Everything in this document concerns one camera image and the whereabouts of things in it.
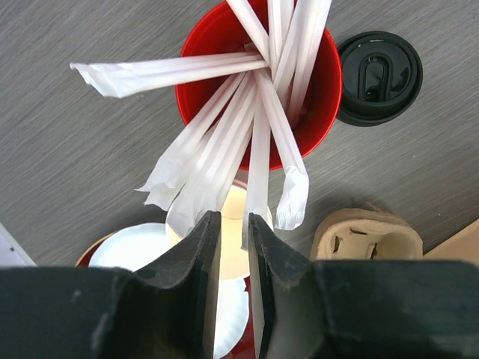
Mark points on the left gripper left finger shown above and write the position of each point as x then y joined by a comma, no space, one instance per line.
177,296

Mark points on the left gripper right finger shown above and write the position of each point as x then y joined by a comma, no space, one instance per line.
281,294

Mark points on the stack of white paper cups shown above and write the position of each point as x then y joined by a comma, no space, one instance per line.
234,232

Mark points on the brown pulp cup carrier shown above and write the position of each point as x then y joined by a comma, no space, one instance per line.
360,234

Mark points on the stack of black lids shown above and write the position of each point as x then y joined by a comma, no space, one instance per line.
382,75

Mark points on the brown paper bag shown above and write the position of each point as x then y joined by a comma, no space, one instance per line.
464,246

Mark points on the white paper plates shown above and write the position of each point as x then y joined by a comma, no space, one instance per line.
149,269

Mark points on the red round tray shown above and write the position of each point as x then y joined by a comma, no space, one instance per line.
243,336

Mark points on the white wrapped straw horizontal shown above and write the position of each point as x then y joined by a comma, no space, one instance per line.
125,79

